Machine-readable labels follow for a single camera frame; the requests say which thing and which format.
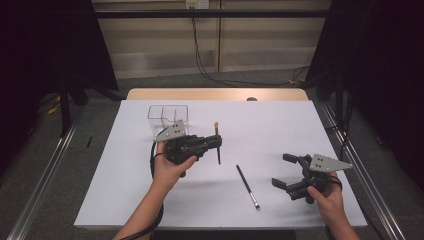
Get person's left hand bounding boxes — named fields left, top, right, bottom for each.
left=150, top=140, right=199, bottom=197

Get left hand-held gripper cable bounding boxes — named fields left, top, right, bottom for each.
left=119, top=127, right=170, bottom=240

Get wooden table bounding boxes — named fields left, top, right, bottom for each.
left=126, top=87, right=310, bottom=102

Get clear plastic organizer box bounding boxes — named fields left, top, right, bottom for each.
left=147, top=104, right=190, bottom=140

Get person's right hand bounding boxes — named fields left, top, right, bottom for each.
left=306, top=171, right=350, bottom=228

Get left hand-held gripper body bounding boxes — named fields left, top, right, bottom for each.
left=153, top=120, right=208, bottom=178

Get black floor cable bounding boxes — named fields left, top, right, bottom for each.
left=326, top=96, right=353, bottom=165

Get black wall cable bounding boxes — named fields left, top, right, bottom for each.
left=190, top=15, right=310, bottom=88

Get black makeup brush silver ferrule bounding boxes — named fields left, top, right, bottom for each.
left=235, top=164, right=261, bottom=211

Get black metal stand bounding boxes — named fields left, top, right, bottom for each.
left=57, top=74, right=73, bottom=138
left=334, top=0, right=346, bottom=128

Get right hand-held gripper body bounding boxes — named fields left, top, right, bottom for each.
left=285, top=153, right=354, bottom=205

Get black horizontal bar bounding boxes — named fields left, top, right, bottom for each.
left=94, top=9, right=330, bottom=19

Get aluminium floor rail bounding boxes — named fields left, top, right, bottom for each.
left=6, top=109, right=85, bottom=240
left=319, top=101, right=407, bottom=240

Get white table mat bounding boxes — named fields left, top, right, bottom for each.
left=73, top=99, right=368, bottom=231

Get black makeup brush tan bristles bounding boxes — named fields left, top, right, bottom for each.
left=213, top=121, right=222, bottom=166

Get black curtain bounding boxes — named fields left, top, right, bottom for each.
left=305, top=0, right=424, bottom=191
left=0, top=0, right=120, bottom=174

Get white wall socket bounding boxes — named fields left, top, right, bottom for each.
left=185, top=0, right=211, bottom=10

